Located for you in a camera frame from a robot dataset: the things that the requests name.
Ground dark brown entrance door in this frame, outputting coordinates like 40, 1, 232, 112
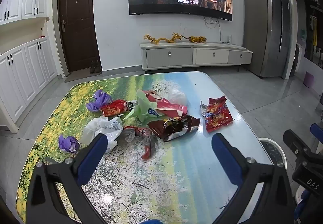
58, 0, 100, 72

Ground golden dragon figurine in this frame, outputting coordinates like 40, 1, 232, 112
143, 33, 182, 45

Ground small purple wrapper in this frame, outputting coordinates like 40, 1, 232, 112
58, 134, 80, 154

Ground red yellow snack packet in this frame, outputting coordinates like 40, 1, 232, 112
100, 99, 136, 117

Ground grey double door refrigerator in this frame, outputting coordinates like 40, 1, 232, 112
243, 0, 291, 78

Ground white plastic shopping bag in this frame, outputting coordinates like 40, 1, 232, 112
80, 116, 123, 154

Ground dark brown chip bag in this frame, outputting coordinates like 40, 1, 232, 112
148, 115, 200, 142

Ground purple plastic bag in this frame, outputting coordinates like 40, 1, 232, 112
86, 90, 113, 112

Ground white TV console cabinet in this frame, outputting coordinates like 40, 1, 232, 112
140, 42, 252, 71

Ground red white paper box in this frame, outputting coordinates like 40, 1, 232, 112
144, 90, 187, 118

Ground clear red candy wrapper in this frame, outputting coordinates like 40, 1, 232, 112
122, 126, 158, 161

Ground red snack bag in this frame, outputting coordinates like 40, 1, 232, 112
200, 96, 234, 133

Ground white round trash bin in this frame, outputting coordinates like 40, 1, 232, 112
258, 138, 287, 170

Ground clear plastic bag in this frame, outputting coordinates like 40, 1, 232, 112
161, 88, 188, 106

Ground purple stool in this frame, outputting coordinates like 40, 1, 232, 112
303, 72, 314, 88

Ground brown door mat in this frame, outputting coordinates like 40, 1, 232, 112
64, 69, 102, 83

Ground pair of dark shoes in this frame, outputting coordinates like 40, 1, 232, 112
89, 60, 102, 74

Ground light green paper wrapper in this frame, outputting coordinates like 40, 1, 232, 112
123, 90, 162, 122

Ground golden tiger figurine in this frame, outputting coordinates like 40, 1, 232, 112
187, 36, 206, 44

